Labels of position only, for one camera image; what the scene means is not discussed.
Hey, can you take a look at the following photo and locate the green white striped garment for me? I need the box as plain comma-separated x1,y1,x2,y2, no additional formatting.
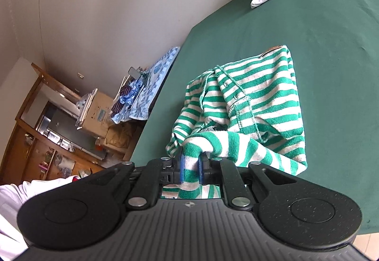
165,45,308,199

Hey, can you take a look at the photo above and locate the green table cloth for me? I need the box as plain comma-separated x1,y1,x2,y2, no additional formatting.
123,0,379,235

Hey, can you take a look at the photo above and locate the brown bag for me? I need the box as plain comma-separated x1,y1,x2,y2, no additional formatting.
104,123,143,158

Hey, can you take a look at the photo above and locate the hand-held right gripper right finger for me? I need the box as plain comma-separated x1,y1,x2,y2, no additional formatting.
198,153,297,211

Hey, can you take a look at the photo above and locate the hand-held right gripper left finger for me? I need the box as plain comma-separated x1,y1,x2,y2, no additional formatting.
84,147,187,211

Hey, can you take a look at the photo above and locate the dark striped cloth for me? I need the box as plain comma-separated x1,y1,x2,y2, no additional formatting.
111,86,132,114

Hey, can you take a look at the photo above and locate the cardboard box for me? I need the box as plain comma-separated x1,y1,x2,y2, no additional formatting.
80,91,119,139

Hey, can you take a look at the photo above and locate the person's white clothing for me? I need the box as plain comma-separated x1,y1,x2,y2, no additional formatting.
0,177,81,261

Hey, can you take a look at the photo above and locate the silver appliance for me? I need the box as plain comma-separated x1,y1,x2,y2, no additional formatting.
37,107,107,161

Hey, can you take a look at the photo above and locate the blue patterned towel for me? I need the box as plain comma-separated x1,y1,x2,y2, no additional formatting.
111,46,181,124

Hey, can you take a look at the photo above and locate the clear metal frame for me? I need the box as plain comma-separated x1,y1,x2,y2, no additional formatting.
75,89,99,131

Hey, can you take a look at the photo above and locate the wooden cabinet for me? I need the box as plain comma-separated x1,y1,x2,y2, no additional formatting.
0,63,108,182

